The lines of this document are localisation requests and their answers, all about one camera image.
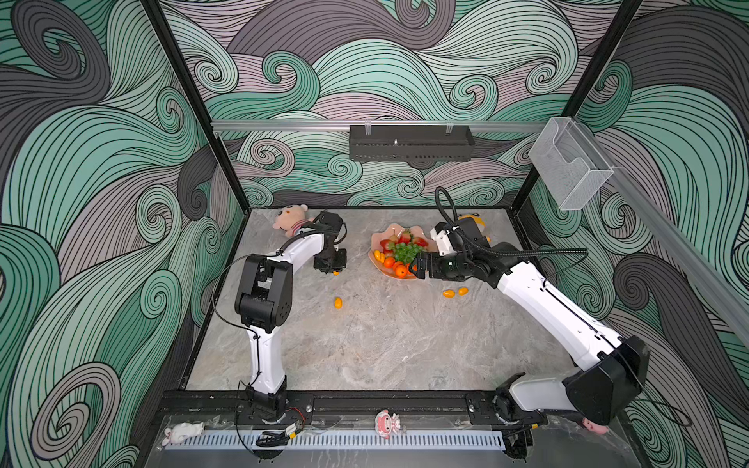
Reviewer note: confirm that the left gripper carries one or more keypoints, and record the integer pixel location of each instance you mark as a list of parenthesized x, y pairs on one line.
[(340, 264)]

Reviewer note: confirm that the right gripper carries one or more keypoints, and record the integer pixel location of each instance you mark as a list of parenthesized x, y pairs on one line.
[(422, 259)]

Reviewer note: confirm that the green grape bunch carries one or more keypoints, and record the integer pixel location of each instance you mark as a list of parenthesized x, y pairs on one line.
[(406, 253)]

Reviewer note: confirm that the pink scalloped fruit bowl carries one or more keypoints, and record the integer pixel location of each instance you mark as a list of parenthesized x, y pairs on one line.
[(392, 234)]

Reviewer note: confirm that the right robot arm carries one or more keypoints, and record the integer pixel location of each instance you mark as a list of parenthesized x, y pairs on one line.
[(609, 371)]

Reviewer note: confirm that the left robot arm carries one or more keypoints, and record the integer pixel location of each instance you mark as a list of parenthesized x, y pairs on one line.
[(264, 298)]

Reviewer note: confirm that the pink pig plush toy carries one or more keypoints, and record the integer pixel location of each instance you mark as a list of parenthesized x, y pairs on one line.
[(290, 219)]

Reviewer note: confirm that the yellow chick plush toy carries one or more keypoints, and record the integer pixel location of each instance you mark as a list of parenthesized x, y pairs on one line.
[(479, 221)]

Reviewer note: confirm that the pink octopus figurine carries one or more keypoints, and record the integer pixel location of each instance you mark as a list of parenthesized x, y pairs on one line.
[(388, 424)]

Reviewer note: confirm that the white mouse toy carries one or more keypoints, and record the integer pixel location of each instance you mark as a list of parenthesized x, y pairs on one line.
[(179, 433)]

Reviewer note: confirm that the pink pig toy small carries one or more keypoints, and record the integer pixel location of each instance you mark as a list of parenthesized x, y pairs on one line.
[(594, 427)]

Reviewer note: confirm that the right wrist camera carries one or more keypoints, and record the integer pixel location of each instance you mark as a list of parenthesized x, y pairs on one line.
[(444, 241)]

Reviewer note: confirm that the black wall tray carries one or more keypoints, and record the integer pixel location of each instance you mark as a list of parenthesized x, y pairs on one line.
[(418, 145)]

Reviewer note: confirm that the aluminium rail back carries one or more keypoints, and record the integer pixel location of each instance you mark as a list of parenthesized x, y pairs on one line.
[(297, 125)]

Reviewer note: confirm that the aluminium rail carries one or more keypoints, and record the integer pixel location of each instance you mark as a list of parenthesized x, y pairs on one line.
[(297, 125), (642, 184)]

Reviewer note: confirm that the clear plastic wall bin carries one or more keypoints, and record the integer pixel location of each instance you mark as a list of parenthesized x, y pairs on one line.
[(571, 163)]

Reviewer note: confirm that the white ventilated cable duct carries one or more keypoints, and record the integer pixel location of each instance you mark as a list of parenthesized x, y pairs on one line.
[(353, 440)]

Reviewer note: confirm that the aluminium rail right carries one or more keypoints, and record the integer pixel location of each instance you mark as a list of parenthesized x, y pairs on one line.
[(642, 184)]

